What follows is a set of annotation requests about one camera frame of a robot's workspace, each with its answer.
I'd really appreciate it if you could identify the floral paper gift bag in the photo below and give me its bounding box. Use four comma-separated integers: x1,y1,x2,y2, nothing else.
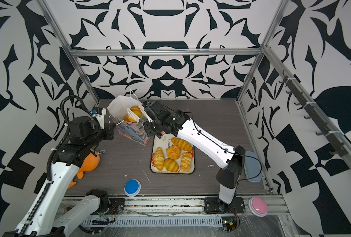
107,90,150,146

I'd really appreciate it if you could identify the fake croissant bottom middle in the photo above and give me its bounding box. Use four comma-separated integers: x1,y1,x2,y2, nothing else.
164,159,180,173

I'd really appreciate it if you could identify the orange plush toy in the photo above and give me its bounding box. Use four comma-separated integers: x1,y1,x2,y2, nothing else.
76,150,100,180

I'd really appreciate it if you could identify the fake croissant lower left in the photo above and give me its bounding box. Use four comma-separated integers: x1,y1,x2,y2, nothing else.
152,147,165,171

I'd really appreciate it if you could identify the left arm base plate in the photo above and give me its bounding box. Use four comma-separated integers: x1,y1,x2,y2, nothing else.
104,198,125,215

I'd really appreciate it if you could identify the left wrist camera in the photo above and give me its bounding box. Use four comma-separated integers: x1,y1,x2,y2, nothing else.
91,107,107,129

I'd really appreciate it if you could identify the black wall hook rack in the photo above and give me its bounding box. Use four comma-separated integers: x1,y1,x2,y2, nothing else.
280,72,348,157

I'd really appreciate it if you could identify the fake ring donut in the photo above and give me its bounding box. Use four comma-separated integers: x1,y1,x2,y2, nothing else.
124,114,137,123

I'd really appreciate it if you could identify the light blue lid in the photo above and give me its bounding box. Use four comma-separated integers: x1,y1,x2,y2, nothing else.
244,151,262,183

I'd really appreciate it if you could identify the long fake croissant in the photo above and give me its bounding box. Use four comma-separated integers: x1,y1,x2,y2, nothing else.
171,137,193,153

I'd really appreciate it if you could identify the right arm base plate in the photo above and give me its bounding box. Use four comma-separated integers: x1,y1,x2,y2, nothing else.
204,197,245,214

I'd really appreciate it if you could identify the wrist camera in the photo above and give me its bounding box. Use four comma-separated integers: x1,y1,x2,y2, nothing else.
144,101,163,118
91,107,107,129

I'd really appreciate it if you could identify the small fake croissant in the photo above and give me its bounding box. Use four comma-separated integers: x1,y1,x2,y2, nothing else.
130,106,142,118

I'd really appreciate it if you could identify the blue push button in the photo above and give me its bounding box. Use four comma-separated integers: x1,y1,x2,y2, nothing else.
124,179,141,197

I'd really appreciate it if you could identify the pink push button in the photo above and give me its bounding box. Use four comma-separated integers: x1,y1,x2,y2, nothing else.
248,197,268,217

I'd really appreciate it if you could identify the small green-lit circuit board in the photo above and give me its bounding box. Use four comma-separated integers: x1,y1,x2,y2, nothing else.
222,216,240,233

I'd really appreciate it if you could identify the fake twisted bread roll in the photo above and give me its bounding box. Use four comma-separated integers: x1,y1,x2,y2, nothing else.
180,152,193,172

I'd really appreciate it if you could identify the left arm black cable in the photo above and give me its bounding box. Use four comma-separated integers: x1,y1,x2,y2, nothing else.
59,95,93,125

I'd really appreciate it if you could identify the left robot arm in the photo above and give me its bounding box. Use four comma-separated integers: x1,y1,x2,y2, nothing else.
3,115,114,237

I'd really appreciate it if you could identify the white slotted cable duct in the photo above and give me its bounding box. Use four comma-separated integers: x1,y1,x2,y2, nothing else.
81,216,223,228

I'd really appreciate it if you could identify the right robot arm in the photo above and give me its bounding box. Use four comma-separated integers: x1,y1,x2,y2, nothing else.
138,101,246,207

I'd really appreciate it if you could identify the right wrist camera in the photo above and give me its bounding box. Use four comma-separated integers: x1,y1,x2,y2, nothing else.
144,101,163,118

